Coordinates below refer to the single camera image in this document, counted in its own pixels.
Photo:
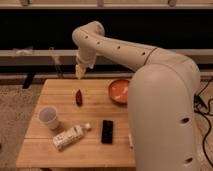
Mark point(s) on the orange bowl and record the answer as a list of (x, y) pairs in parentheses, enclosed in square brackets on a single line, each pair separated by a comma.
[(118, 91)]

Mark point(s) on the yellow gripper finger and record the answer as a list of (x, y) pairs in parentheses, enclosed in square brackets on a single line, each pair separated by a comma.
[(79, 71)]

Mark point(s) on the clear plastic cup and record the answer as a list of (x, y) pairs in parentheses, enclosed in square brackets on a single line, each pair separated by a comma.
[(48, 116)]

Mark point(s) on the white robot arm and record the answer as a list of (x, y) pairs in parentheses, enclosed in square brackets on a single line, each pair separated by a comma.
[(160, 98)]

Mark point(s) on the red pepper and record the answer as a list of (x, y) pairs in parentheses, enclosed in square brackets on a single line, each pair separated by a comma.
[(78, 98)]

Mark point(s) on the black rectangular remote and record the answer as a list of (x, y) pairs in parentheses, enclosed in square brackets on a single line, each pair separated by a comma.
[(107, 132)]

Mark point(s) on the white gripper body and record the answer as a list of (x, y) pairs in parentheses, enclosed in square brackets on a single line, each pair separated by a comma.
[(86, 58)]

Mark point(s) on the white plastic bottle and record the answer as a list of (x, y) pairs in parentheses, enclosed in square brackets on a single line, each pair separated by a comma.
[(71, 135)]

